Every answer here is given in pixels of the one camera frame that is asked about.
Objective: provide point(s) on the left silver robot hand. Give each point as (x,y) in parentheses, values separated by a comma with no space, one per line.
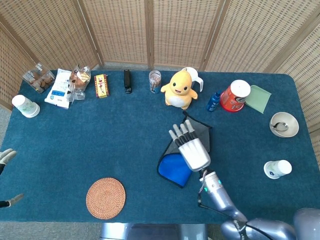
(6,155)

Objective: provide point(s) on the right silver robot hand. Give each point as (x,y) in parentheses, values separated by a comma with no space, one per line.
(195,155)

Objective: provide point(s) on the grey and blue cloth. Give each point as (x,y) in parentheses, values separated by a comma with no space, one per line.
(172,170)

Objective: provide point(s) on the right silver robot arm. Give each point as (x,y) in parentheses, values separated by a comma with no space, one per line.
(217,192)

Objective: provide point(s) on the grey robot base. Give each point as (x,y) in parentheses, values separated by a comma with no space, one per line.
(150,232)

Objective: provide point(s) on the white paper cup green print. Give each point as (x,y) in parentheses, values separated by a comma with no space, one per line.
(25,106)
(277,169)

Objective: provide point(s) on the blue spray bottle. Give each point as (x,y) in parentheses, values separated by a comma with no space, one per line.
(213,102)

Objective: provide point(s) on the red instant noodle cup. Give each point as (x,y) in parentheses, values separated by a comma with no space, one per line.
(232,100)

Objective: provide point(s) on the yellow plush toy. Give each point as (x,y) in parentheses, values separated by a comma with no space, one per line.
(178,90)

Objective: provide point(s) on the white plastic pitcher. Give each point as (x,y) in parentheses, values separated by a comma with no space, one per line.
(196,75)

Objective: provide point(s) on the clear jar of pencils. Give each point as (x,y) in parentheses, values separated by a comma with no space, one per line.
(155,82)

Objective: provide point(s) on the white blue snack packet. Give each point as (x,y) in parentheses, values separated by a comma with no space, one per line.
(58,90)

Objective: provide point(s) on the dark blue table cover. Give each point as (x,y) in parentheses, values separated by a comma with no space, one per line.
(112,140)

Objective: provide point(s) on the metal spoon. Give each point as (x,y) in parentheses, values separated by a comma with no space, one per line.
(282,127)

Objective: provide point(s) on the beige bowl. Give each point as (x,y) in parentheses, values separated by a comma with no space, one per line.
(287,120)

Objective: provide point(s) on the round woven rattan coaster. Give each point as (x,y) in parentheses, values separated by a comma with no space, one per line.
(105,198)

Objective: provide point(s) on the black stapler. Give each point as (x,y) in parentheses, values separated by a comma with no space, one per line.
(127,81)

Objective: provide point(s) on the clear bag of bread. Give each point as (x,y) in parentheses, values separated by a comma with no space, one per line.
(80,80)

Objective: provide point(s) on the yellow red small box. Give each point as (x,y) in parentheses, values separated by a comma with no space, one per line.
(101,86)

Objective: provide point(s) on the woven folding screen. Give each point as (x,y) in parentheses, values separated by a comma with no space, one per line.
(125,30)

